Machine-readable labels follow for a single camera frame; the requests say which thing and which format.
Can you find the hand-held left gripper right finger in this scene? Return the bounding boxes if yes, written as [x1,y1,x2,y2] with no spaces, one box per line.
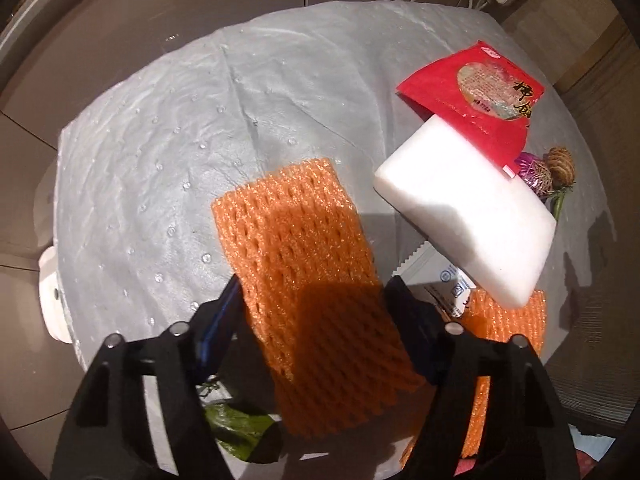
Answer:
[382,275,583,480]

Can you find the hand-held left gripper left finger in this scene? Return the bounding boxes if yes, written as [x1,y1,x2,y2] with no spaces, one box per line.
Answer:
[50,274,246,480]

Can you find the white packet with blue print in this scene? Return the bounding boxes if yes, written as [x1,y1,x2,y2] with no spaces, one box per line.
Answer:
[391,240,478,318]

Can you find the small orange foam net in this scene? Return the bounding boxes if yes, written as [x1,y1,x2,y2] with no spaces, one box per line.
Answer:
[400,287,548,466]

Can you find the large orange foam net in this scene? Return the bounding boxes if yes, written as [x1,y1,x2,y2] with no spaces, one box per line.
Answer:
[211,157,431,438]

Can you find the green vegetable leaf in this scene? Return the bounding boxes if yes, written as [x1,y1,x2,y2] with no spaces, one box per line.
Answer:
[197,380,283,463]

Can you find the white foam block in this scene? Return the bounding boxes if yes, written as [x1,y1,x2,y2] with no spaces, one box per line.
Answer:
[373,116,558,309]

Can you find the purple and brown dried flowers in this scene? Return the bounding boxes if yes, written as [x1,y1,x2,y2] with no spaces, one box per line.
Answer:
[515,152,555,196]

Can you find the brown dried flower head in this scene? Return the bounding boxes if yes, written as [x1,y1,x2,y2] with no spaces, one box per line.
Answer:
[546,146,576,186]

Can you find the red snack packet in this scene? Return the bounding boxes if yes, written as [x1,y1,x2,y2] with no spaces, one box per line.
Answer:
[396,40,547,168]

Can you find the white pad roll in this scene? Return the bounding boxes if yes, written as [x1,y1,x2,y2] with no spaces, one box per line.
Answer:
[31,160,75,345]

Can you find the white dimpled absorbent pad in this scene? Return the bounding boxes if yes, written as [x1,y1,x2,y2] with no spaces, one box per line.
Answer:
[52,0,618,480]

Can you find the pink towel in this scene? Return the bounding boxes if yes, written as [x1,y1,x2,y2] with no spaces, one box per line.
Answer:
[572,425,618,480]

